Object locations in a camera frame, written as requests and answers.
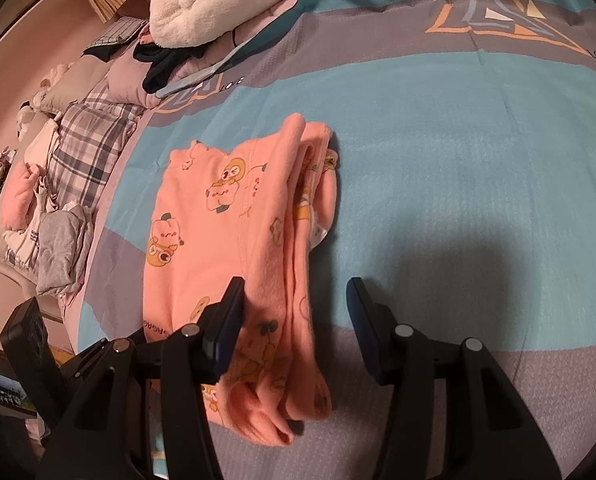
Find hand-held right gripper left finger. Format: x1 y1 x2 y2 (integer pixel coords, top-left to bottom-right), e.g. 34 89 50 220
43 276 246 480

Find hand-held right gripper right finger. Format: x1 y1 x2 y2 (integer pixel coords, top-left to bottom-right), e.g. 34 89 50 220
345 277 561 480

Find peach cartoon print pajama pants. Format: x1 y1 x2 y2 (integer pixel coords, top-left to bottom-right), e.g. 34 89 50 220
143 112 339 446

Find grey garment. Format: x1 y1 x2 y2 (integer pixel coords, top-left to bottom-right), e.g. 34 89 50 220
35 205 96 297

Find pink cloth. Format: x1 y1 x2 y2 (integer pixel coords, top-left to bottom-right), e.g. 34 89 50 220
0 162 42 231

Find blue grey printed bed blanket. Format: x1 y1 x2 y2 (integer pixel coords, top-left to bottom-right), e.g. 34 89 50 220
60 0 596 480

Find plaid pillow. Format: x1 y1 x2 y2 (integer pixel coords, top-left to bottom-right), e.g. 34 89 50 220
48 80 146 211

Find white plush toy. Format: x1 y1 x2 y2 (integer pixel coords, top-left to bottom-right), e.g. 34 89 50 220
15 62 74 141

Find grey pillow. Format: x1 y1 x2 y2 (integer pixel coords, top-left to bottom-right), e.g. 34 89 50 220
38 57 114 116

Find dark navy cloth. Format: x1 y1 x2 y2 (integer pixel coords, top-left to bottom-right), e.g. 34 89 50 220
133 42 209 94

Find striped pillow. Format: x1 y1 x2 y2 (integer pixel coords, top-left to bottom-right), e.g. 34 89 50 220
83 16 149 61

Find white fluffy blanket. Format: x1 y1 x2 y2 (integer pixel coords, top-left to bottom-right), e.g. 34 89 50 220
149 0 309 48

